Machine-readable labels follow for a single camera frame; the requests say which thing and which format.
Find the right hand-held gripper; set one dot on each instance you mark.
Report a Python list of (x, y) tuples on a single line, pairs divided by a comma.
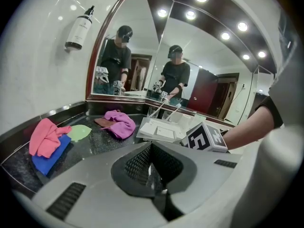
[(204, 138)]

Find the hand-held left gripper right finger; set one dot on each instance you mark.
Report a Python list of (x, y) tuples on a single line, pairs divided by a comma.
[(213, 186)]

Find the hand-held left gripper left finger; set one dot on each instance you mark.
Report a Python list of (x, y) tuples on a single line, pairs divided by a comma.
[(95, 198)]

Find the person's right forearm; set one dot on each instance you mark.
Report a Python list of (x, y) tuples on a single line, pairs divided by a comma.
[(249, 129)]

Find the white toothbrush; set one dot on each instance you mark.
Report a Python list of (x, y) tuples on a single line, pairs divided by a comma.
[(159, 108), (174, 113)]

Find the clear drinking glass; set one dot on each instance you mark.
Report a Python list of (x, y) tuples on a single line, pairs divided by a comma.
[(152, 113), (166, 116)]

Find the blue cloth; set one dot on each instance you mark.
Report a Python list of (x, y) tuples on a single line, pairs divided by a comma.
[(51, 159)]

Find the clear acrylic tray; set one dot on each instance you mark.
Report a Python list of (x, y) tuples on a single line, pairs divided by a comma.
[(142, 136)]

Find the person's dark jacket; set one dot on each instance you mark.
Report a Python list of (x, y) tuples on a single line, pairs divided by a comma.
[(273, 108)]

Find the brown cloth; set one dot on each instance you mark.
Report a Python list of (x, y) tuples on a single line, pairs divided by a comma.
[(101, 122)]

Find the purple towel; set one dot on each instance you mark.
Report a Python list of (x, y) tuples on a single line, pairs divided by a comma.
[(121, 125)]

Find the pink cloth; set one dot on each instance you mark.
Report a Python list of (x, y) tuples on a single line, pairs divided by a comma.
[(45, 136)]

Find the white bottle with black cap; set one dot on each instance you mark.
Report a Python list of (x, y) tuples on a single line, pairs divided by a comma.
[(79, 30)]

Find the large wall mirror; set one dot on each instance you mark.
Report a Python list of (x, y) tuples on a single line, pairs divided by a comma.
[(213, 56)]

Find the angled side wall mirror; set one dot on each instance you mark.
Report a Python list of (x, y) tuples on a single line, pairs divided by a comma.
[(133, 15), (263, 79)]

